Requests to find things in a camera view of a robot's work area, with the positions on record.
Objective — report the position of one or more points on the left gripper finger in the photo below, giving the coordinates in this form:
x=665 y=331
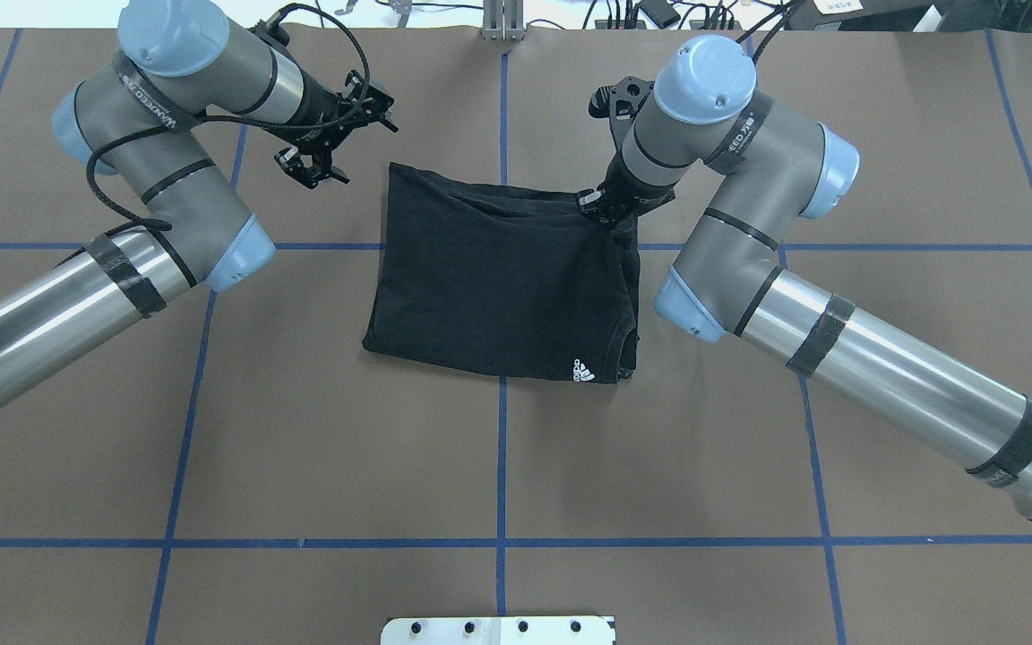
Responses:
x=291 y=161
x=329 y=172

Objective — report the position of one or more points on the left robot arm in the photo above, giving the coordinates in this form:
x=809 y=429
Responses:
x=179 y=65

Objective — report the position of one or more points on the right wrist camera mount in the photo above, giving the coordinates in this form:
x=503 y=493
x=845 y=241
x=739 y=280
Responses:
x=619 y=103

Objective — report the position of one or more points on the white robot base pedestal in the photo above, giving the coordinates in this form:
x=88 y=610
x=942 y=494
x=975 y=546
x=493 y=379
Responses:
x=520 y=629

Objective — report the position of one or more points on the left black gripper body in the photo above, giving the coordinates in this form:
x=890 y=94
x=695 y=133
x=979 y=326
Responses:
x=320 y=108

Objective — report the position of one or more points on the aluminium frame post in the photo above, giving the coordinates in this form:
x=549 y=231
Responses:
x=503 y=20

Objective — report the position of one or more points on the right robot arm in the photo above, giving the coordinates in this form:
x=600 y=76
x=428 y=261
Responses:
x=776 y=165

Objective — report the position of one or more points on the black printed t-shirt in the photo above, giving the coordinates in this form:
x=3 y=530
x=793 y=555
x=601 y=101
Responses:
x=504 y=281

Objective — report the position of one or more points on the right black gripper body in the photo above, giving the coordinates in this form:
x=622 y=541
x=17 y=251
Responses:
x=631 y=190

